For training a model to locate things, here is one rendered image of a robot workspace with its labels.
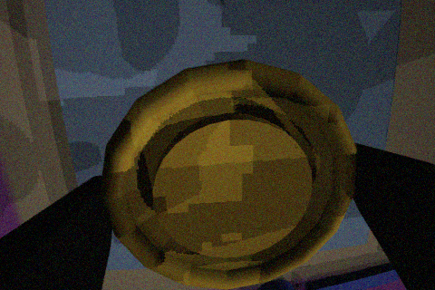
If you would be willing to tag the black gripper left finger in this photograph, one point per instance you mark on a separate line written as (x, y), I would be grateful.
(65, 247)

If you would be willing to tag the yellow round plate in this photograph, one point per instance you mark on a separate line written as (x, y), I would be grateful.
(228, 174)

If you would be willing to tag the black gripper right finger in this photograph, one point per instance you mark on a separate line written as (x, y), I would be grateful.
(396, 196)

